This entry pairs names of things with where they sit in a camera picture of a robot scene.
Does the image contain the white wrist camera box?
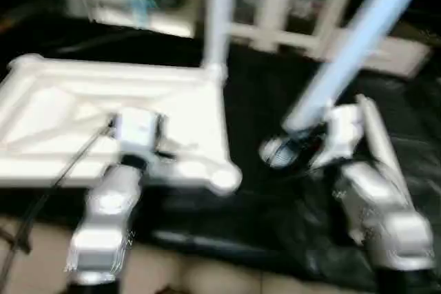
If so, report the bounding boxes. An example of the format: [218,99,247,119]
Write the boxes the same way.
[110,109,168,153]
[310,104,366,172]

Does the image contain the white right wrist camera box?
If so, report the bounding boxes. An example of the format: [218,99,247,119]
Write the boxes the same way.
[310,104,366,172]

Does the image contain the white plastic table top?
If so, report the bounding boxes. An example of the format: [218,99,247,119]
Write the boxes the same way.
[0,53,243,196]

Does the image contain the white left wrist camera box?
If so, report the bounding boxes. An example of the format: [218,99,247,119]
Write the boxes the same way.
[110,109,168,153]

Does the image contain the white plastic table leg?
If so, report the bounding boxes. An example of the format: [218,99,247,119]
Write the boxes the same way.
[354,94,416,212]
[203,0,236,83]
[260,0,439,170]

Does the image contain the black work mat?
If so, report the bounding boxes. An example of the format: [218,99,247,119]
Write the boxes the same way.
[0,19,441,288]

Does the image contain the white glass door cabinet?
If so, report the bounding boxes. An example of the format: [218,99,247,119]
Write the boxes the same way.
[227,0,364,59]

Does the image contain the white drawer unit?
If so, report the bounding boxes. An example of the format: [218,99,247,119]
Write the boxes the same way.
[329,28,432,79]

